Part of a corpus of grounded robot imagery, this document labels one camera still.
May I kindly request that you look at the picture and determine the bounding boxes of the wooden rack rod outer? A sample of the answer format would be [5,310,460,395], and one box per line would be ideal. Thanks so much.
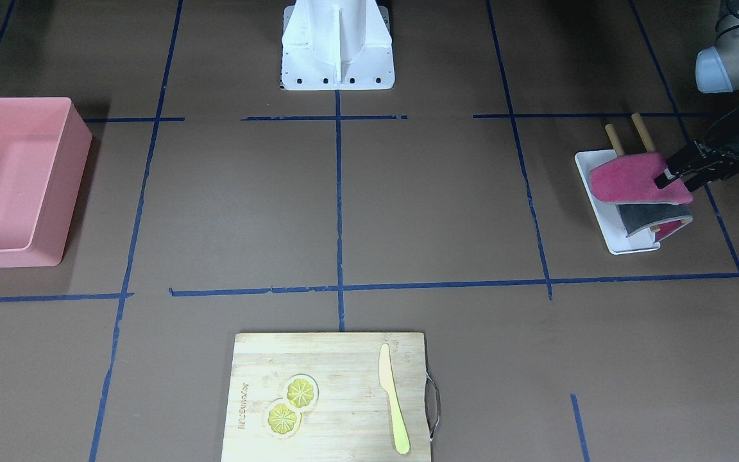
[631,113,657,152]

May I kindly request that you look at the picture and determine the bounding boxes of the pink plastic bin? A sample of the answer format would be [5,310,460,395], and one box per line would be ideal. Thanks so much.
[0,97,93,268]

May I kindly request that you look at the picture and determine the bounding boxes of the wooden rack rod inner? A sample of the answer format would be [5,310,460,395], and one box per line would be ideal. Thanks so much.
[604,123,627,158]

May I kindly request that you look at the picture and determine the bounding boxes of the white rack tray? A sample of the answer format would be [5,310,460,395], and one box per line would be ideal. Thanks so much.
[574,150,661,255]

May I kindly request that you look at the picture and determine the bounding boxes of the lemon slice near handle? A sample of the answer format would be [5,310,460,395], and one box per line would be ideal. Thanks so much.
[284,374,319,413]

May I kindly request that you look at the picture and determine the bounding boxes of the wooden cutting board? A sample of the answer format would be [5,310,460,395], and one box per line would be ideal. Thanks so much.
[221,332,435,461]

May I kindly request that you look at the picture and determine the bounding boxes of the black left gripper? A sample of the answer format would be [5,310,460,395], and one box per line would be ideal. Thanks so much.
[654,106,739,193]

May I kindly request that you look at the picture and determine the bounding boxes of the lemon slice far from handle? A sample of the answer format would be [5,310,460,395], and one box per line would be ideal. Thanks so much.
[264,400,303,439]

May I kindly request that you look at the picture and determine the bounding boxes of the wooden rack rod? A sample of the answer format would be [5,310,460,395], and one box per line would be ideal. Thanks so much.
[604,123,627,158]
[631,113,657,152]

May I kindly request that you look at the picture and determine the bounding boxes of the yellow plastic knife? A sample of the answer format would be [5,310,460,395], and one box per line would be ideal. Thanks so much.
[378,344,411,454]

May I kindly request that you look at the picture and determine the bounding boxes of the pink grey cloth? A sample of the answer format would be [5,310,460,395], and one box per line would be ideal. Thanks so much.
[588,151,694,243]

